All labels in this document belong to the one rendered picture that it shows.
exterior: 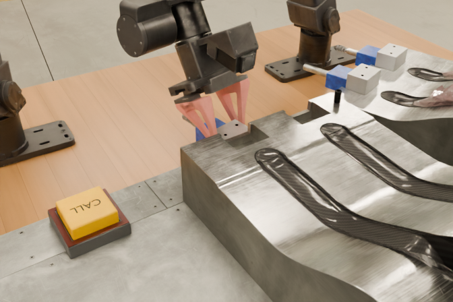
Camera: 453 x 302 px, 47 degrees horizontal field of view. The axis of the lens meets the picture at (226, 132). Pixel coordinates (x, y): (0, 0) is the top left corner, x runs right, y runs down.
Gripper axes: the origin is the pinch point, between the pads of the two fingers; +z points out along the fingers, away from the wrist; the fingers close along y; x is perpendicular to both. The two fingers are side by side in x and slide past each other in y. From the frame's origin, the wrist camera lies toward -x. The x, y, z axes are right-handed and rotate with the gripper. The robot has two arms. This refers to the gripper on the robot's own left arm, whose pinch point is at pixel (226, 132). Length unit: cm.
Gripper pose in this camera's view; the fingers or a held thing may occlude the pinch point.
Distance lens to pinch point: 77.2
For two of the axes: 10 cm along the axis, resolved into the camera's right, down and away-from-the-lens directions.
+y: 7.3, -3.8, 5.6
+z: 3.3, 9.2, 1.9
